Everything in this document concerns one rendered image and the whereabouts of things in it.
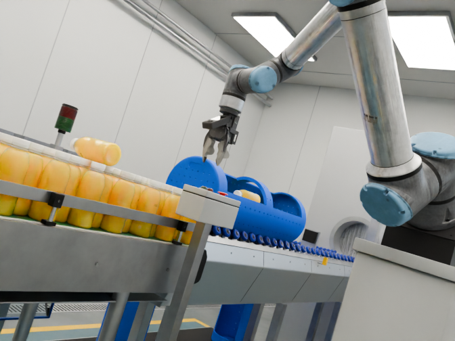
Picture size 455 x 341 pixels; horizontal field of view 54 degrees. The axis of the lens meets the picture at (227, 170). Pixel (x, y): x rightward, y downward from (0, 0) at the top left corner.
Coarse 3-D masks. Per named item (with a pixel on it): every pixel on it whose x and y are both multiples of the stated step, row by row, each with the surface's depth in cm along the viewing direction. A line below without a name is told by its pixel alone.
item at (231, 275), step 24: (216, 264) 187; (240, 264) 202; (264, 264) 220; (288, 264) 243; (312, 264) 270; (192, 288) 184; (216, 288) 198; (240, 288) 214; (264, 288) 233; (288, 288) 256; (312, 288) 284; (336, 288) 317
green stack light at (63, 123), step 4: (60, 116) 171; (56, 120) 172; (60, 120) 171; (64, 120) 171; (68, 120) 171; (72, 120) 173; (56, 124) 171; (60, 124) 171; (64, 124) 171; (68, 124) 172; (72, 124) 174; (56, 128) 171; (60, 128) 170; (64, 128) 171; (68, 128) 172; (68, 132) 173
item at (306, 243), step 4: (304, 232) 292; (308, 232) 290; (312, 232) 289; (316, 232) 287; (304, 236) 291; (308, 236) 290; (312, 236) 288; (316, 236) 287; (304, 240) 291; (308, 240) 289; (312, 240) 287; (316, 240) 288; (304, 244) 291; (308, 244) 290; (312, 244) 288; (316, 244) 288
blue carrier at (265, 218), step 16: (192, 160) 187; (208, 160) 183; (176, 176) 190; (192, 176) 186; (208, 176) 181; (224, 176) 184; (224, 192) 181; (256, 192) 245; (240, 208) 192; (256, 208) 202; (272, 208) 215; (288, 208) 254; (304, 208) 249; (240, 224) 199; (256, 224) 208; (272, 224) 218; (288, 224) 231; (304, 224) 246; (288, 240) 245
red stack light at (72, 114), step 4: (60, 108) 172; (64, 108) 171; (68, 108) 171; (60, 112) 172; (64, 112) 171; (68, 112) 171; (72, 112) 172; (76, 112) 173; (64, 116) 171; (68, 116) 171; (72, 116) 172; (76, 116) 175
